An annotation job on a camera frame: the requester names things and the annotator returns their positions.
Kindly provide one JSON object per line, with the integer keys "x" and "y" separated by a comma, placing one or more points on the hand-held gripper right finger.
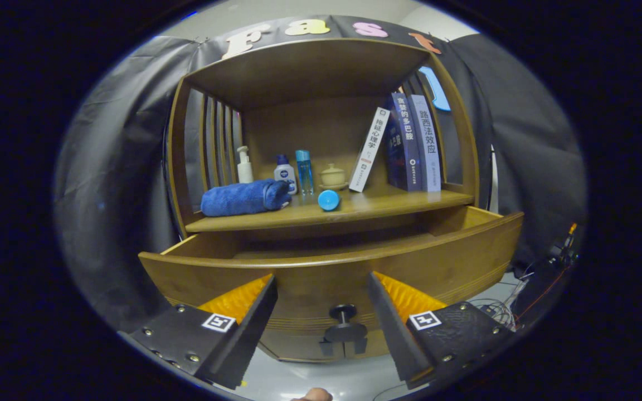
{"x": 390, "y": 334}

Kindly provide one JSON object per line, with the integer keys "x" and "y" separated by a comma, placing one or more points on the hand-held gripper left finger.
{"x": 251, "y": 334}

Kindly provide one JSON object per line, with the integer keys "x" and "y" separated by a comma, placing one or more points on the black drawer knob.
{"x": 343, "y": 311}

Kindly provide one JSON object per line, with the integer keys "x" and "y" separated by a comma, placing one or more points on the wooden drawer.
{"x": 321, "y": 278}

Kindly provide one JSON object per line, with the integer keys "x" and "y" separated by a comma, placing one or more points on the blue and white tube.
{"x": 329, "y": 200}

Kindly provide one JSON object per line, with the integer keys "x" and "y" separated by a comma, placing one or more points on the wooden cabinet door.
{"x": 374, "y": 348}
{"x": 293, "y": 345}

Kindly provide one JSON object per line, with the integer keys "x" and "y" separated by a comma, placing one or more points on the wooden countertop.
{"x": 365, "y": 206}

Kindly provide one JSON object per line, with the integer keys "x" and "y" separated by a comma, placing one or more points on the wooden cabinet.
{"x": 298, "y": 72}

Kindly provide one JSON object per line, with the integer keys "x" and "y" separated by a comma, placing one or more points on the blue folded towel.
{"x": 243, "y": 199}

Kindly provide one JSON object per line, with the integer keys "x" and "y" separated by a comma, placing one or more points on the white blue-capped lotion bottle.
{"x": 286, "y": 174}

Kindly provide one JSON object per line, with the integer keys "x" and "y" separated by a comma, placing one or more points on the white pump bottle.
{"x": 244, "y": 170}

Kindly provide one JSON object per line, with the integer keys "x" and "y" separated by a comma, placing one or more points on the beige lidded teacup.
{"x": 333, "y": 177}

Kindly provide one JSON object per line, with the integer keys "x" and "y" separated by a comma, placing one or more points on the clear blue bottle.
{"x": 305, "y": 172}

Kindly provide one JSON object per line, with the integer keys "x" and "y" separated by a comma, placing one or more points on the white book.
{"x": 369, "y": 150}

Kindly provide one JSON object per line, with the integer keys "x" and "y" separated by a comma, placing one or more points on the dark blue book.
{"x": 407, "y": 145}

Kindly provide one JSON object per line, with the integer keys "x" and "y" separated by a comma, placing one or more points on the black equipment with orange clip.
{"x": 563, "y": 253}

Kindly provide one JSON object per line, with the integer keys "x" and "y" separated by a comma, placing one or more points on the pale lilac book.
{"x": 428, "y": 145}

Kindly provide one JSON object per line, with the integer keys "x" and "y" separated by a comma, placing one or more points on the black backdrop cloth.
{"x": 120, "y": 167}

